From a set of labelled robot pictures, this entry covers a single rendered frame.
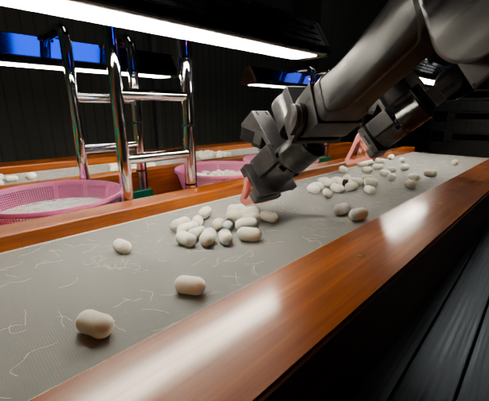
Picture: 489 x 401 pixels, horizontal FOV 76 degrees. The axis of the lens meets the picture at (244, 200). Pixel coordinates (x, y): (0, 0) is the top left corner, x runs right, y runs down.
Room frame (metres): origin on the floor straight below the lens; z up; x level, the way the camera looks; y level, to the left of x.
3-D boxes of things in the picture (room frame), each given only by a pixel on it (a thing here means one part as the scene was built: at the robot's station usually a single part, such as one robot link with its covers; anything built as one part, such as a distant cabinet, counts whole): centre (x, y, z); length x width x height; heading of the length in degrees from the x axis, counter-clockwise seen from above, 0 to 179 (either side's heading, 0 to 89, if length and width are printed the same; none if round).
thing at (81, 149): (0.88, 0.40, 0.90); 0.20 x 0.19 x 0.45; 134
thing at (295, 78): (1.61, -0.23, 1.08); 0.62 x 0.08 x 0.07; 134
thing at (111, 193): (0.61, 0.39, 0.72); 0.27 x 0.27 x 0.10
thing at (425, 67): (1.21, -0.62, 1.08); 0.62 x 0.08 x 0.07; 134
